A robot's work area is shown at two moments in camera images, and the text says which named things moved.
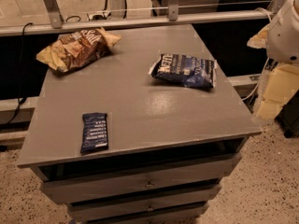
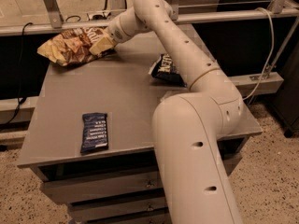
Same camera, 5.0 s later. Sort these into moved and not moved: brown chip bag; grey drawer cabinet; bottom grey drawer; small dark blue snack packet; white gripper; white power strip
Moved: white gripper; brown chip bag
Not moved: bottom grey drawer; white power strip; grey drawer cabinet; small dark blue snack packet
